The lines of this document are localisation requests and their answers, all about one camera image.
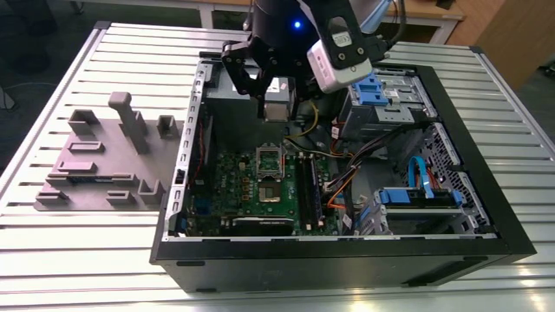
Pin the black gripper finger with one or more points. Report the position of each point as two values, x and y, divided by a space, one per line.
237 65
305 91

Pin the silver square CPU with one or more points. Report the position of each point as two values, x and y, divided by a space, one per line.
276 113

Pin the black CPU socket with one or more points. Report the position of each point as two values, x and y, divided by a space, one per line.
269 193

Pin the blue plastic drive latch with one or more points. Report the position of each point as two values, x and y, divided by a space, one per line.
372 97

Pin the grey power supply unit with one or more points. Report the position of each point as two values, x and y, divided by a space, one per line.
233 123

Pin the silver optical drive cage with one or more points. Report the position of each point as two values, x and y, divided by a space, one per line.
389 113

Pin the black RAM slot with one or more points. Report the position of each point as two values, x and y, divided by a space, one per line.
315 188
303 188

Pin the green motherboard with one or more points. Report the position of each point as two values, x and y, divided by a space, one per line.
233 188

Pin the hard disk in blue carrier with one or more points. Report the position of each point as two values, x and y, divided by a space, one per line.
393 196

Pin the grey plastic parts rack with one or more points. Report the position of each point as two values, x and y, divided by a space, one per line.
108 156

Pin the blue motherboard connector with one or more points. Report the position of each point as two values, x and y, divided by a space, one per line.
203 206

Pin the black graphics card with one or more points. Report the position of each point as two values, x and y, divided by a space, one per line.
260 227

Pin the silver disk bay cage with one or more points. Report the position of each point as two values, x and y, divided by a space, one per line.
427 211

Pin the loose RAM stick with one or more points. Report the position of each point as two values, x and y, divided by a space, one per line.
93 179

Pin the brown wooden cabinet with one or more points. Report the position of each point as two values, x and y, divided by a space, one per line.
511 39

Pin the black open PC case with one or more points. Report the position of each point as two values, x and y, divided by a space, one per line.
303 260

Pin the black office chair base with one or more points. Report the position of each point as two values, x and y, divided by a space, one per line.
549 69

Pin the wooden desk white frame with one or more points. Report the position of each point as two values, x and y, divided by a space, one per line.
433 13

